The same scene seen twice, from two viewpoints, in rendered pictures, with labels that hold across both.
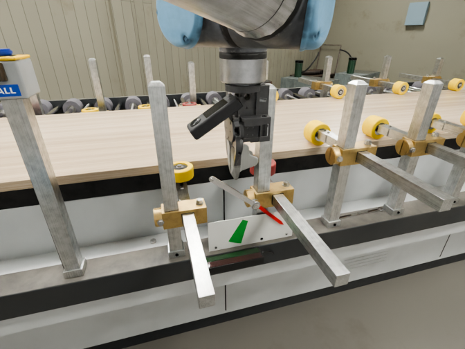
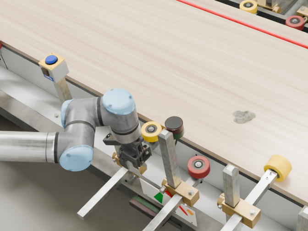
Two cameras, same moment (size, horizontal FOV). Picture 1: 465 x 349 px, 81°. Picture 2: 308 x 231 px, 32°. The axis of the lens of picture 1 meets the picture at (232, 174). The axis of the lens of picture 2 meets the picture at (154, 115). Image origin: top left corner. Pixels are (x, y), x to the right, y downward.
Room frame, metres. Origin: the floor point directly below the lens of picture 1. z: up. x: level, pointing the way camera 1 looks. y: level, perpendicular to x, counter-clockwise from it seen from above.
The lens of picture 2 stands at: (0.15, -1.07, 2.44)
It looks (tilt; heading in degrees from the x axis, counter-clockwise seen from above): 47 degrees down; 64
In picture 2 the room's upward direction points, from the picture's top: 12 degrees counter-clockwise
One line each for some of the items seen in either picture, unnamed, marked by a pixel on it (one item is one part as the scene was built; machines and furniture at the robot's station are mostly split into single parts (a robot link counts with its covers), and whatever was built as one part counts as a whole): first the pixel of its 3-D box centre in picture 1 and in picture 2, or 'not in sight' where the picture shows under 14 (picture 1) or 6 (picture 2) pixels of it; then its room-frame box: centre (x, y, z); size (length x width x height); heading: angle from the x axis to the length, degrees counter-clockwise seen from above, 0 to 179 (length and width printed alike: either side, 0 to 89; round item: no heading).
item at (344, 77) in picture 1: (354, 71); not in sight; (6.81, -2.86, 0.48); 0.99 x 0.80 x 0.95; 134
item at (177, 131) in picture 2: not in sight; (174, 125); (0.71, -0.07, 1.14); 0.06 x 0.06 x 0.02
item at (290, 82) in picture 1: (311, 77); not in sight; (5.93, -1.64, 0.46); 1.00 x 0.77 x 0.93; 45
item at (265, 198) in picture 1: (268, 194); (180, 189); (0.67, -0.10, 0.84); 0.13 x 0.06 x 0.05; 106
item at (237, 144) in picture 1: (236, 145); (125, 158); (0.54, -0.01, 1.05); 0.05 x 0.02 x 0.09; 15
